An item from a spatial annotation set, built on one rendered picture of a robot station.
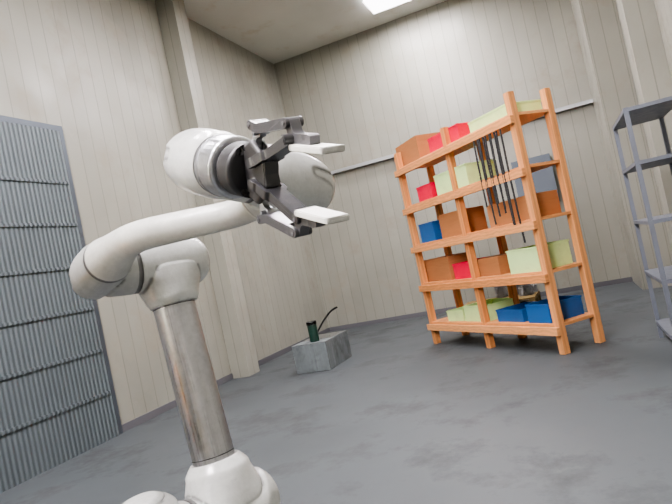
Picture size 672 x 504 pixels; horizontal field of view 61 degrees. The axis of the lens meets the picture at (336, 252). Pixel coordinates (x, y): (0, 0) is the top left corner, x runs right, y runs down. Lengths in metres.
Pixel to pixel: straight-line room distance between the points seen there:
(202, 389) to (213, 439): 0.12
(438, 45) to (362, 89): 1.62
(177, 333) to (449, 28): 10.40
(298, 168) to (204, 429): 0.70
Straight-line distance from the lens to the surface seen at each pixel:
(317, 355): 7.46
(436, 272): 7.51
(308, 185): 0.96
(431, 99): 11.20
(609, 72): 9.72
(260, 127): 0.73
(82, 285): 1.36
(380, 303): 11.35
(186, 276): 1.41
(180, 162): 0.89
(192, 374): 1.40
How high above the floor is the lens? 1.27
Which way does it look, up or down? 1 degrees up
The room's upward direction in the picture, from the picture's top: 12 degrees counter-clockwise
